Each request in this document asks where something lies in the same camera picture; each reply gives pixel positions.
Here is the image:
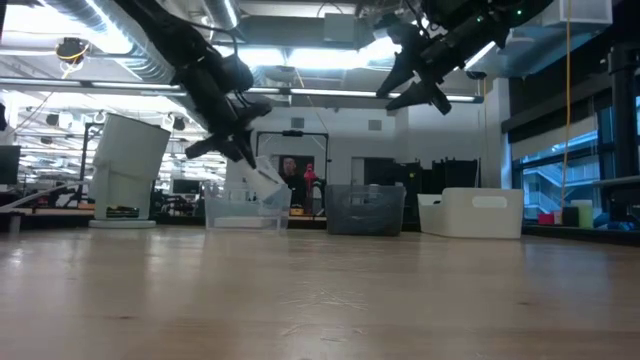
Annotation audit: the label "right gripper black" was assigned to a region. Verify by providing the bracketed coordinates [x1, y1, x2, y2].
[375, 14, 501, 116]

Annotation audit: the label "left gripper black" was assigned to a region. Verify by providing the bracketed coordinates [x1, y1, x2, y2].
[172, 62, 274, 169]

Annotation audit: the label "clear plastic bin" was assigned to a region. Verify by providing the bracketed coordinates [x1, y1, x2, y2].
[203, 180, 293, 232]

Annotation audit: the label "grey plastic bin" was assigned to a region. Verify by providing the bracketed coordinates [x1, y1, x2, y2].
[325, 183, 407, 237]

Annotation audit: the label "white plastic bin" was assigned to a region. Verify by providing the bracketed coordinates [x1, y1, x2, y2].
[417, 187, 525, 240]

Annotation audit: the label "person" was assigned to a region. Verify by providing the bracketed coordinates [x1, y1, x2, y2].
[278, 155, 307, 209]

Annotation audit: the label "long ceiling light bar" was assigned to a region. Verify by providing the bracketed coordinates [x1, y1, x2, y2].
[0, 76, 485, 105]

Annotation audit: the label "black storage cabinets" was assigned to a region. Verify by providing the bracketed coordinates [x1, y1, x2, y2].
[363, 157, 482, 231]

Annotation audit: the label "white tilted appliance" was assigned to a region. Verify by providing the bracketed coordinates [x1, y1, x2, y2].
[88, 113, 172, 230]

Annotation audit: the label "grey horizontal bar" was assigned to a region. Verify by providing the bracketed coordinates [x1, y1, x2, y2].
[592, 174, 640, 189]

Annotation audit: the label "pale green cup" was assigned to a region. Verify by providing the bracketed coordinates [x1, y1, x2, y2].
[569, 199, 594, 229]

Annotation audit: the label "dark computer monitor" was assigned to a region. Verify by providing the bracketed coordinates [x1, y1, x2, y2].
[0, 144, 22, 185]

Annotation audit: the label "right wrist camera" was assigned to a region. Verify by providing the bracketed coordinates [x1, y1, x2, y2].
[387, 22, 431, 57]

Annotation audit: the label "black gantry frame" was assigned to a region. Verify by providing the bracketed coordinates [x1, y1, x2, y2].
[254, 130, 330, 186]

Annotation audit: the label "silver ceiling duct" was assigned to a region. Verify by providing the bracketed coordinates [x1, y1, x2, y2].
[202, 0, 241, 30]

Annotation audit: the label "ceiling cord reel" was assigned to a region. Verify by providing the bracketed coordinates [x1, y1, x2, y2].
[54, 36, 92, 67]

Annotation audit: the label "black vertical post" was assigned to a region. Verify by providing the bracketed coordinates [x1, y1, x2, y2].
[608, 43, 640, 221]

